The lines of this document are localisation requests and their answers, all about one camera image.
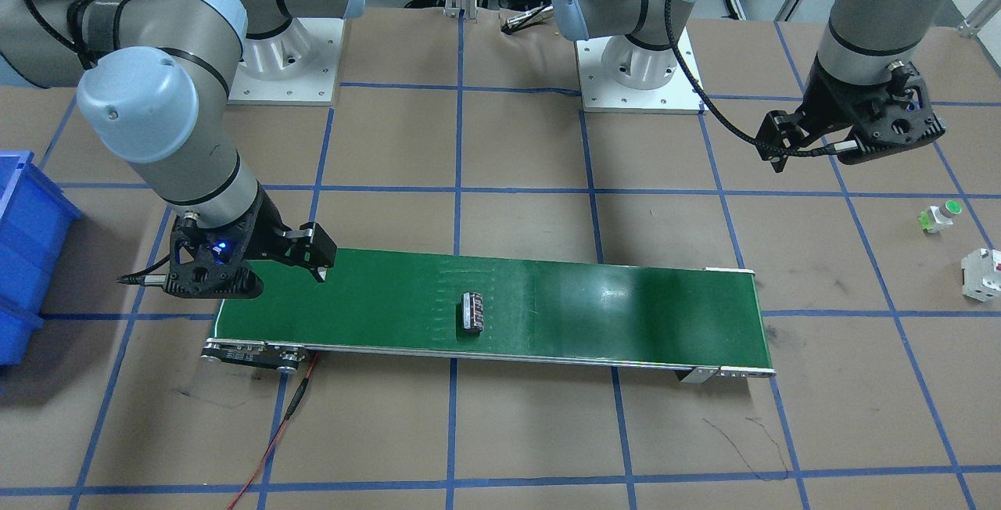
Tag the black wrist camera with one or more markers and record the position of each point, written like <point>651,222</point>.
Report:
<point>203,263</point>
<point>887,118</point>

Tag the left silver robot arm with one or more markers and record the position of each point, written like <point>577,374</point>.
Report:
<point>861,38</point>

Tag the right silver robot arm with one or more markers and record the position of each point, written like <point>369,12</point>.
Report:
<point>153,79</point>

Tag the white red circuit breaker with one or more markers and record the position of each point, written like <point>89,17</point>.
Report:
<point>981,274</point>

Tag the green push button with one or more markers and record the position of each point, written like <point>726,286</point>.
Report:
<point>935,219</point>

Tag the blue plastic bin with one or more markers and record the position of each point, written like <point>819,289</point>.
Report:
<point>35,218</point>

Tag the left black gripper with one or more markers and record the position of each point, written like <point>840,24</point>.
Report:
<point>821,105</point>

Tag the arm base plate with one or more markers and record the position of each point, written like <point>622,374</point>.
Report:
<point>633,73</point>
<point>298,66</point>

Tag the green conveyor belt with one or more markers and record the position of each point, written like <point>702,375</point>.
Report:
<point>700,323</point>

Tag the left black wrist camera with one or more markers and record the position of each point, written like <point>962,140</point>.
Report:
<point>887,118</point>

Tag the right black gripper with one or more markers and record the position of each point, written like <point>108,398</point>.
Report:
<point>266,234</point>

